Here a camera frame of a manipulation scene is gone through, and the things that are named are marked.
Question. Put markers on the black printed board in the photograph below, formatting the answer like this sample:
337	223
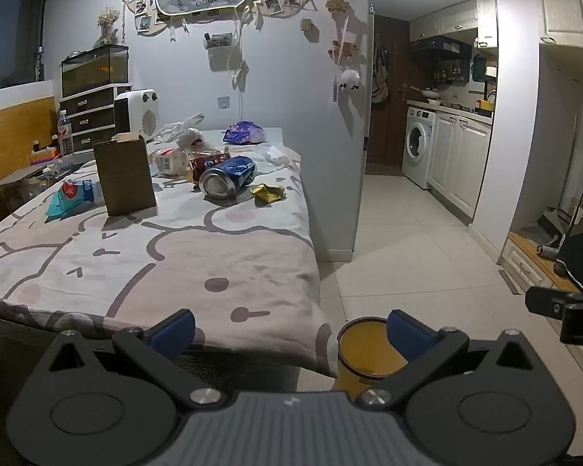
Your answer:
580	259

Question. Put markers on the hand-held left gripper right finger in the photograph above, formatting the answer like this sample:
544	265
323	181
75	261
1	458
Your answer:
408	335

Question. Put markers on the white plastic bag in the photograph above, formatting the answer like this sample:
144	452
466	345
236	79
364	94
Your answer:
189	137

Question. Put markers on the small metal can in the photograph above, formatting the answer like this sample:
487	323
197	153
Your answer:
546	251

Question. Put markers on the white wall switch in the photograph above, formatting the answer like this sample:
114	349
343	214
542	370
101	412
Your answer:
224	102

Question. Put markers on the yellow kitchen container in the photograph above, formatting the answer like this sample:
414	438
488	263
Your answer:
486	105

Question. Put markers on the teal hanging kitchen item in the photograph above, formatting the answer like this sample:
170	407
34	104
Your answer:
478	69

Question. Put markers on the low cabinet with wooden top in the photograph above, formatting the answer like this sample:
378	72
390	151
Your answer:
522	262

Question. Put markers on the blue drink can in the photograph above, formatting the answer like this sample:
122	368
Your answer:
228	177

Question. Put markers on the wall photo board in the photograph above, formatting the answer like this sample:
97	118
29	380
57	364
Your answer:
272	2

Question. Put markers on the hanging beige bag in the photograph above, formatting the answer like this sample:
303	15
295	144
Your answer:
379	77

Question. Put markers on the dark wooden door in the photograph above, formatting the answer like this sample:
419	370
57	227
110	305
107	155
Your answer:
393	126

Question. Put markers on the teal wet wipe packet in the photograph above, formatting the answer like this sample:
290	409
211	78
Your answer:
75	196

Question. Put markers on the black range hood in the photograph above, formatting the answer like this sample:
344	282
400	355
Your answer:
439	46

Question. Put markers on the white lower kitchen cabinets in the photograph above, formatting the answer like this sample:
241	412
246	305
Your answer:
459	160

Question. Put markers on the gold wrapper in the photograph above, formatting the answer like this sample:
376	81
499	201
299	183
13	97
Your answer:
267	195

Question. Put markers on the beige bin with brown rim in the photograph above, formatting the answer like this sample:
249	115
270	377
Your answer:
364	349

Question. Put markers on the upright water bottle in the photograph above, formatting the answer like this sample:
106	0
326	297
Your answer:
66	133

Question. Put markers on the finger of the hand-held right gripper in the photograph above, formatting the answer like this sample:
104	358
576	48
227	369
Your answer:
544	303

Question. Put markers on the white washing machine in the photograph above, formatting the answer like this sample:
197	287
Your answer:
418	145

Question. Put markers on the white kitchen cabinets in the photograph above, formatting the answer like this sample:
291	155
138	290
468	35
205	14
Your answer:
447	17
459	160

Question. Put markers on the clear plastic bottle red label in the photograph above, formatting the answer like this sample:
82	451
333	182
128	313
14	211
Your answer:
167	161

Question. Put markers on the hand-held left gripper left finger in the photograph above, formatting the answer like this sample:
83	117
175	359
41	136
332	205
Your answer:
172	332

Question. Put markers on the small red box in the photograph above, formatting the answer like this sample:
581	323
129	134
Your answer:
209	161

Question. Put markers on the dried flower bunch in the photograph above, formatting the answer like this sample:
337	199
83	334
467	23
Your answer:
108	22

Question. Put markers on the dark window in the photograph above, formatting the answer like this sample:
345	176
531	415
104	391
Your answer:
9	34

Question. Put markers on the white dark drawer chest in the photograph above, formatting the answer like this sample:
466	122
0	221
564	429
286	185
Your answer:
90	121

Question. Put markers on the purple snack bag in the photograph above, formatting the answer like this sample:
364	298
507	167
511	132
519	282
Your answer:
245	133

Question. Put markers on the white plush sheep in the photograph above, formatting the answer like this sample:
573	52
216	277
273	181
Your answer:
349	79

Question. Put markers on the glass fish tank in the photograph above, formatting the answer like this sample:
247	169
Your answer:
94	70

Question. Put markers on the white fan heater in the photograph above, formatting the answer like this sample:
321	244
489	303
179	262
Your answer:
136	116

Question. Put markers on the white upper kitchen cabinets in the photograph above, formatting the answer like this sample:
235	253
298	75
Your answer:
447	17

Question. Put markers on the pink tube rack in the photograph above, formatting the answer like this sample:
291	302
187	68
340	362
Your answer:
43	156

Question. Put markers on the brown cardboard box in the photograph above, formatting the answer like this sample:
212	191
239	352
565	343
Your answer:
126	179

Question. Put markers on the wooden wall ornament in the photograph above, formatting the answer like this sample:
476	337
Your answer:
336	5

